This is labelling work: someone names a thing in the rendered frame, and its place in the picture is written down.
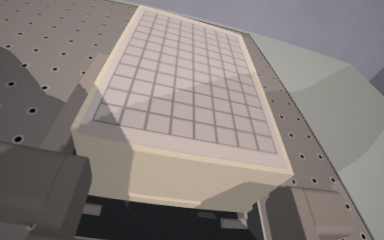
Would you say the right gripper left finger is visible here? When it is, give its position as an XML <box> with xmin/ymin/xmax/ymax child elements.
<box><xmin>0</xmin><ymin>52</ymin><xmax>110</xmax><ymax>240</ymax></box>

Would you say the beige deep-well block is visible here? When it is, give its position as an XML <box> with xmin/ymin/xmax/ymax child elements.
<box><xmin>71</xmin><ymin>5</ymin><xmax>294</xmax><ymax>213</ymax></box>

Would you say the dark grey plate nest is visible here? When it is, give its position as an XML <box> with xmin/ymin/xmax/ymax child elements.
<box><xmin>75</xmin><ymin>195</ymin><xmax>267</xmax><ymax>240</ymax></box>

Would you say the grey perforated base plate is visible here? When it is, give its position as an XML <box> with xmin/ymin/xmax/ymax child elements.
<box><xmin>0</xmin><ymin>0</ymin><xmax>375</xmax><ymax>240</ymax></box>

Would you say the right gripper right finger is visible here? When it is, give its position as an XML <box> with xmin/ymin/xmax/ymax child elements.
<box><xmin>265</xmin><ymin>177</ymin><xmax>355</xmax><ymax>240</ymax></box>

